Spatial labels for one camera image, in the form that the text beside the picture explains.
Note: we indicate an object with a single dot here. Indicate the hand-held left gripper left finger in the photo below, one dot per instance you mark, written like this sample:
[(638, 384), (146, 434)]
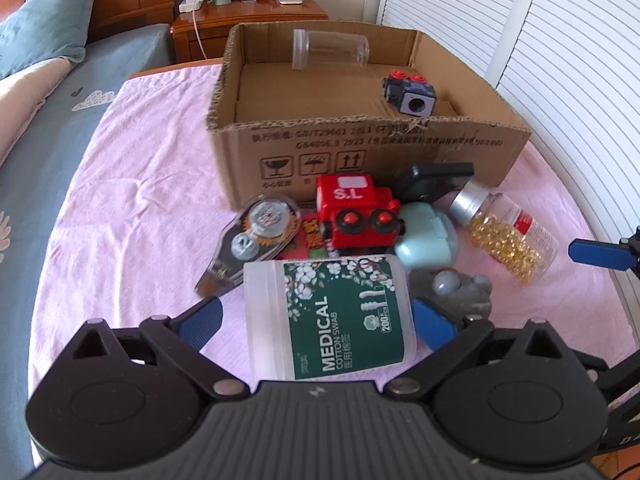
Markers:
[(202, 322)]

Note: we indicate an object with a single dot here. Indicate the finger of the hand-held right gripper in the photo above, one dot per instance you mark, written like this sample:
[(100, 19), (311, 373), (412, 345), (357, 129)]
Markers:
[(617, 377), (600, 255)]

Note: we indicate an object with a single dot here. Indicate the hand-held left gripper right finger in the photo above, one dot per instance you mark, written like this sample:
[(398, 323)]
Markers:
[(432, 322)]

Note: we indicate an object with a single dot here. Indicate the grey animal toy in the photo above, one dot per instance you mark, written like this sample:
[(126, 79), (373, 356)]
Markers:
[(460, 290)]

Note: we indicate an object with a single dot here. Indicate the pale teal plastic container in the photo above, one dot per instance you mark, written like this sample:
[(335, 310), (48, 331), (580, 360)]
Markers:
[(425, 240)]

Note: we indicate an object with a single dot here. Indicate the clear correction tape dispenser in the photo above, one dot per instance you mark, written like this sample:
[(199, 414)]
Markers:
[(250, 245)]

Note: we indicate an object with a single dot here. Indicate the capsule bottle with silver cap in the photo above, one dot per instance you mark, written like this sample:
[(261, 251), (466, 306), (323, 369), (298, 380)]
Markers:
[(510, 240)]

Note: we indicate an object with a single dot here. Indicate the green label cotton swab container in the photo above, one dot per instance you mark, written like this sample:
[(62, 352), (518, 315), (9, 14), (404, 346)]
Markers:
[(330, 320)]

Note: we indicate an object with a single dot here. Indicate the red refill case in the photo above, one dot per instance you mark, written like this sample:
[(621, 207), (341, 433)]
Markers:
[(310, 242)]

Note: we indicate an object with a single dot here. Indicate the black digital timer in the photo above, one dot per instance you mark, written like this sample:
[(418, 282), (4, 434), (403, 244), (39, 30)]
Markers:
[(430, 180)]

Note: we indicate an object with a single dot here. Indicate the red toy train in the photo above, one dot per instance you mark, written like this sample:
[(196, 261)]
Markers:
[(350, 200)]

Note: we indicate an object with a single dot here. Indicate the brown cardboard box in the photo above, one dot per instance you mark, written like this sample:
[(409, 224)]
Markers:
[(400, 160)]

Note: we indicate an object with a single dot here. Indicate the pink blanket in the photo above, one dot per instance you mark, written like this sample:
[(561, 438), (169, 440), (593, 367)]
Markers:
[(125, 185)]

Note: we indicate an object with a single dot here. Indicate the black toy train car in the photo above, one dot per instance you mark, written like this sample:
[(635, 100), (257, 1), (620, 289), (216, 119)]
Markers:
[(417, 102)]

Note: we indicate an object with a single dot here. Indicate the white louvered doors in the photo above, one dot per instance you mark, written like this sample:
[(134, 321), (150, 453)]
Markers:
[(550, 35)]

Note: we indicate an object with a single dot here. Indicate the blue bed sheet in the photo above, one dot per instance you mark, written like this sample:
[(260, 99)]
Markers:
[(50, 135)]

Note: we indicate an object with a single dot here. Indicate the beige pillow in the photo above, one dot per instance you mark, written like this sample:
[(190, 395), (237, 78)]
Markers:
[(30, 95)]

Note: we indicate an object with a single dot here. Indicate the clear plastic jar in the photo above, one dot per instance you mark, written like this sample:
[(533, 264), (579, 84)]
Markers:
[(330, 50)]

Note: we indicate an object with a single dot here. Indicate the wooden nightstand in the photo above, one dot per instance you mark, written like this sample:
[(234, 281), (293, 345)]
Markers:
[(250, 17)]

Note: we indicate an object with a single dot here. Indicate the teal pillow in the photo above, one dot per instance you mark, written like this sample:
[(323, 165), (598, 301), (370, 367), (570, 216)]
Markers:
[(45, 25)]

